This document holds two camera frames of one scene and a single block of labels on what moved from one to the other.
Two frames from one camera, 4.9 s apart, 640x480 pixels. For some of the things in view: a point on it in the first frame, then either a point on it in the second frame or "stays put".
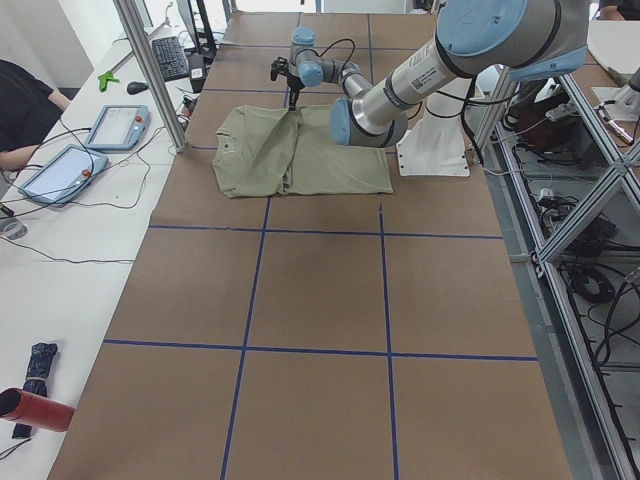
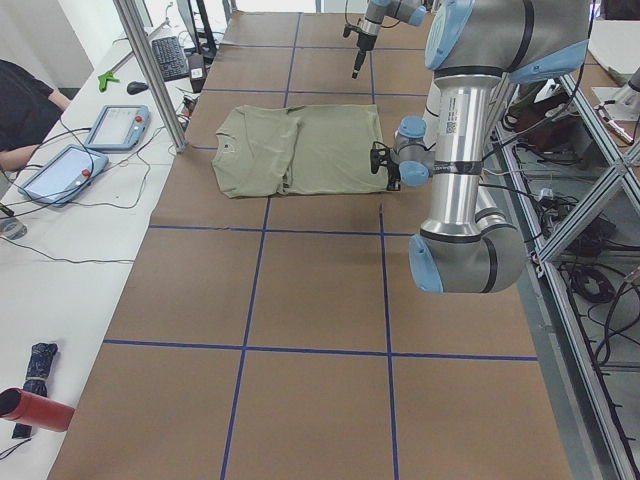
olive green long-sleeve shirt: x=266 y=150 stays put
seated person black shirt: x=28 y=108 stays put
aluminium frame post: x=132 y=25 stays put
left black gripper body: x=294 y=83 to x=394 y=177
